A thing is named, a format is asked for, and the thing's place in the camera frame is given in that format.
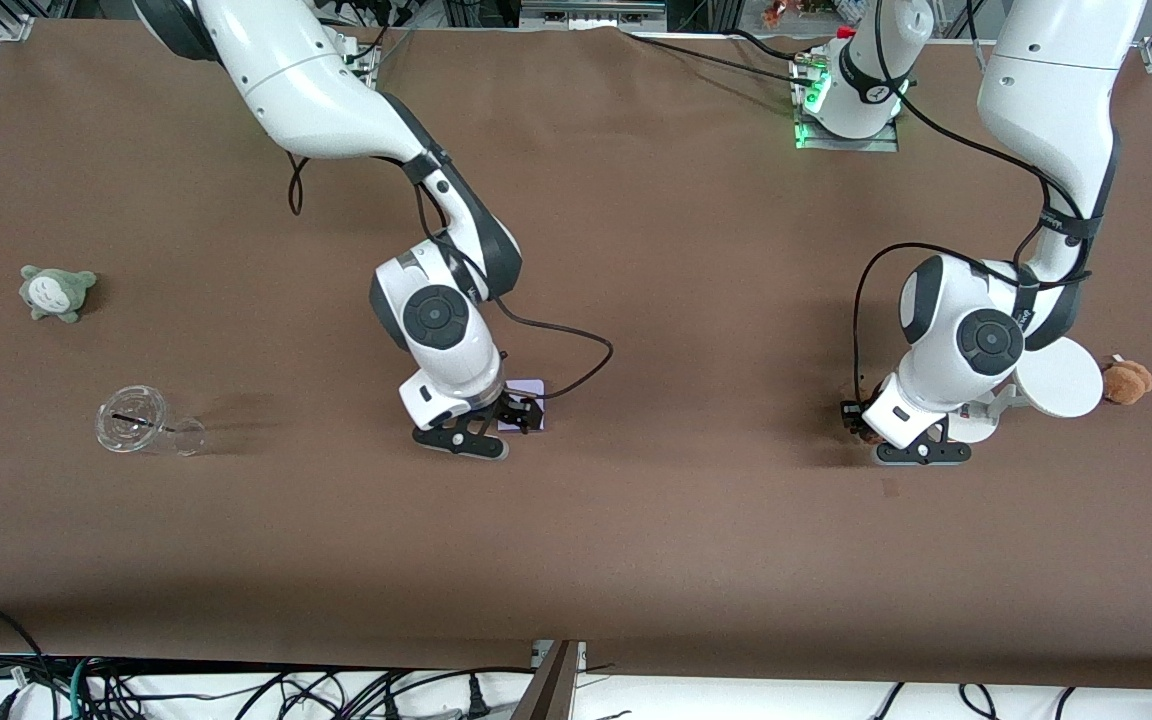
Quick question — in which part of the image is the white round desk lamp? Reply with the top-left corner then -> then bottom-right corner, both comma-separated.
941,335 -> 1106,445

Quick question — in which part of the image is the brown plush toy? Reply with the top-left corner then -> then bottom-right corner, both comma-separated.
1100,353 -> 1152,407

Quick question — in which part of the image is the brown table cover sheet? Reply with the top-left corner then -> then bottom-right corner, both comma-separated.
0,18 -> 1152,692

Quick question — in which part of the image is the clear plastic lidded cup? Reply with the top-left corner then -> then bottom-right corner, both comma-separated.
94,385 -> 207,459

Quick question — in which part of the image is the grey-green Totoro plush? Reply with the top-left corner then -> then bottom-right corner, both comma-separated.
18,264 -> 100,325

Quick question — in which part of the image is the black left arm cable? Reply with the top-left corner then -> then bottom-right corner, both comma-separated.
852,0 -> 1103,403

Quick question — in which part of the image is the metal table post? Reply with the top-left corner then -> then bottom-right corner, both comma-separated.
510,640 -> 588,720

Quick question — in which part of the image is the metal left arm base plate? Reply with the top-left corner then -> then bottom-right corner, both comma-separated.
792,52 -> 901,154

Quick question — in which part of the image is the grey metal rail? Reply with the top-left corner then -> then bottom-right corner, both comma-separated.
520,0 -> 668,32

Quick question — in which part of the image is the teal cable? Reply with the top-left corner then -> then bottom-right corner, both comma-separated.
65,657 -> 93,720

